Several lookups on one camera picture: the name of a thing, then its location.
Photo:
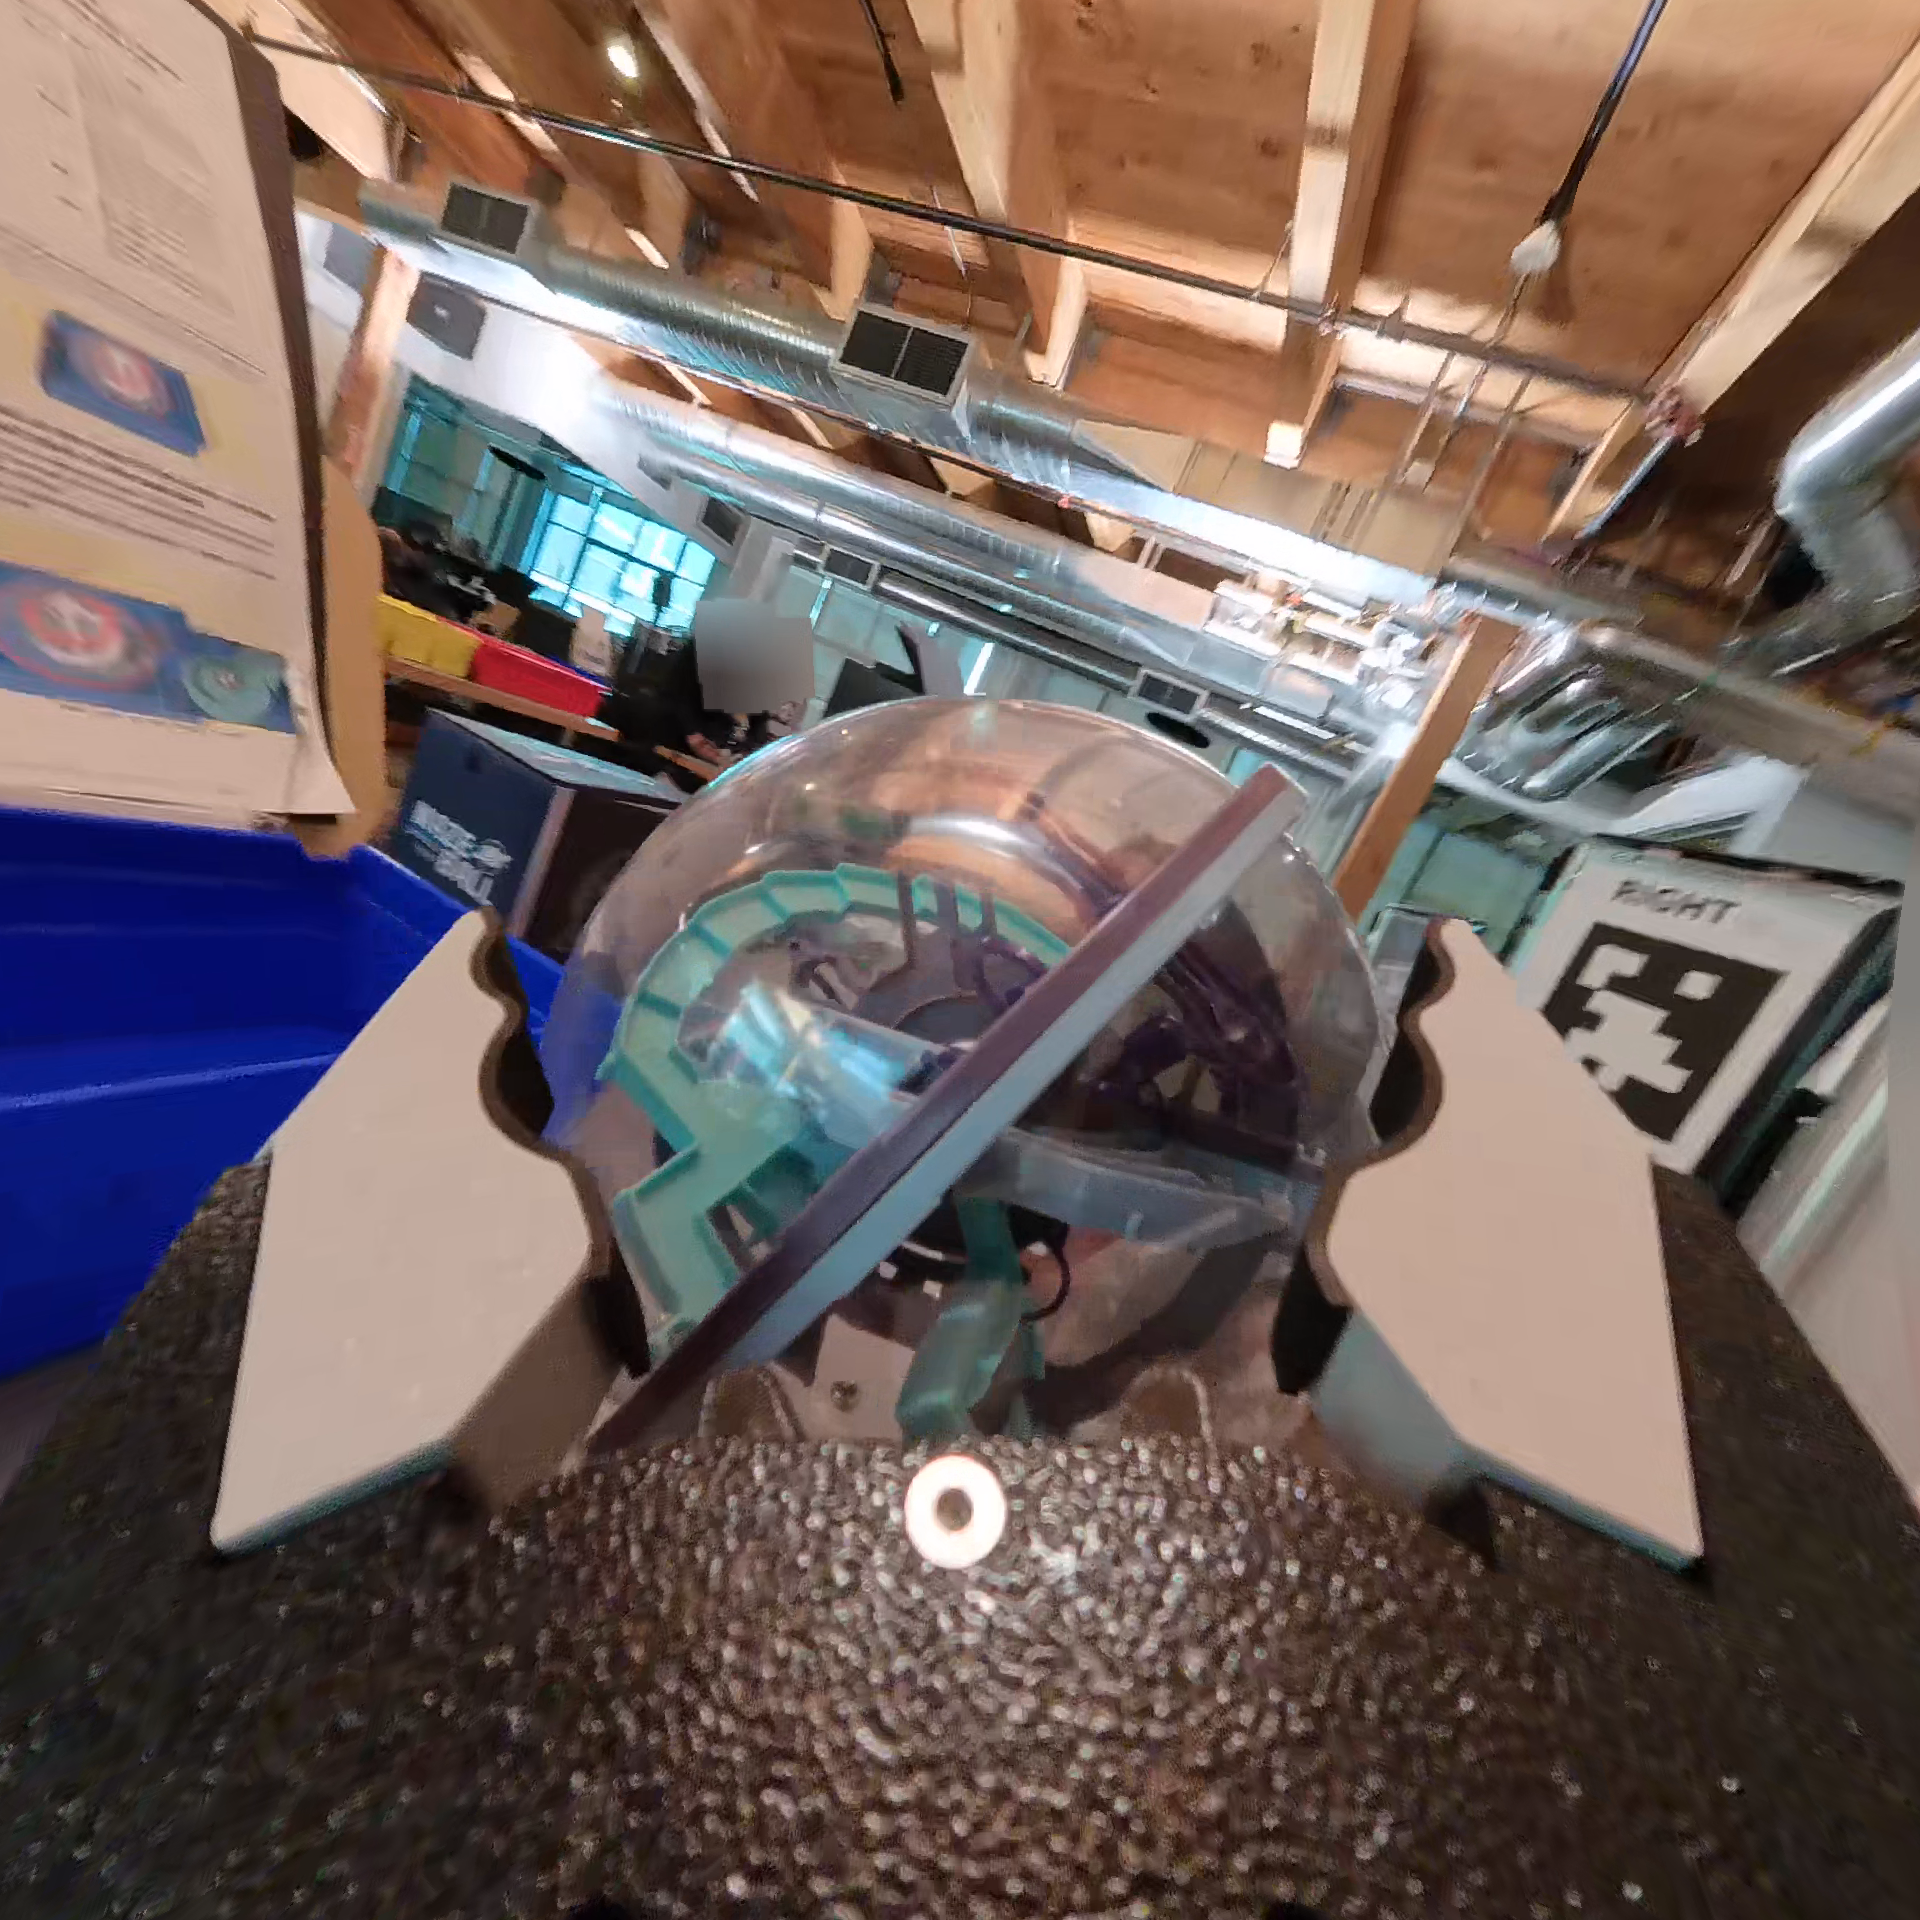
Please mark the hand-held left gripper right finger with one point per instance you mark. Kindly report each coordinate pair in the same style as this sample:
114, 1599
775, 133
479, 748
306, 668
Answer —
1516, 1290

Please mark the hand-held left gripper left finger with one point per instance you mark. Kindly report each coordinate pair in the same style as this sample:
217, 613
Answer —
405, 1275

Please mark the silver spiral air duct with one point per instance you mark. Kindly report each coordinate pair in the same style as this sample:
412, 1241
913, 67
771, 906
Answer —
706, 323

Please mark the clear plastic maze ball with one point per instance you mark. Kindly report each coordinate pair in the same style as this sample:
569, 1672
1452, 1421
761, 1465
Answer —
962, 1079

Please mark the dark blue maze ball box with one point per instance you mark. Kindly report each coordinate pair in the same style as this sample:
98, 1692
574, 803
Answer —
482, 839

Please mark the blue plastic bin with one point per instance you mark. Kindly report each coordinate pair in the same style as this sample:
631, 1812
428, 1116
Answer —
150, 1079

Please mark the printed instruction sheet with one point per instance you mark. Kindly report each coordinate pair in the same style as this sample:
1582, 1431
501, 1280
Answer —
135, 376

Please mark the duct vent grille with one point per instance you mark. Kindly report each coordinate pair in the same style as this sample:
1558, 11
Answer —
902, 352

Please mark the yellow plastic bin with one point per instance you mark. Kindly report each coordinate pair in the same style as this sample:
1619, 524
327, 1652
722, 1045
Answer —
428, 639

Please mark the red plastic bin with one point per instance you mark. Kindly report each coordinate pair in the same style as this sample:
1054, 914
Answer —
541, 675

